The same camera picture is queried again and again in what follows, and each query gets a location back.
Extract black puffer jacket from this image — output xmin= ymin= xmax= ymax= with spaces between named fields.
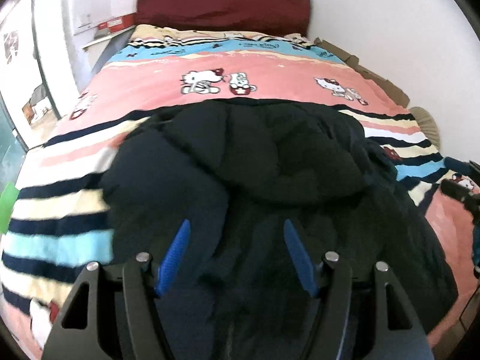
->
xmin=99 ymin=98 xmax=458 ymax=359

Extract beige fan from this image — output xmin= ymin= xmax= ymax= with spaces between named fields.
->
xmin=409 ymin=106 xmax=441 ymax=150

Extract Hello Kitty pink blanket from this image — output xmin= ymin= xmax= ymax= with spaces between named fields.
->
xmin=1 ymin=24 xmax=479 ymax=359

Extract green plastic stool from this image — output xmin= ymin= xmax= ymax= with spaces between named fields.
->
xmin=0 ymin=182 xmax=19 ymax=234

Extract brown cardboard pieces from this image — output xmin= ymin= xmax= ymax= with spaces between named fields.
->
xmin=313 ymin=37 xmax=410 ymax=108

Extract green metal door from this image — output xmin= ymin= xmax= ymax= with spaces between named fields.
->
xmin=0 ymin=98 xmax=27 ymax=191

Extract red box on shelf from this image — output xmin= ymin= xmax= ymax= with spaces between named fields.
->
xmin=97 ymin=13 xmax=135 ymax=33

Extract dark red headboard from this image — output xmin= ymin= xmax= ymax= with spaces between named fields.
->
xmin=135 ymin=0 xmax=311 ymax=37

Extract white wall shelf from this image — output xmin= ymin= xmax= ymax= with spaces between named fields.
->
xmin=82 ymin=25 xmax=135 ymax=50

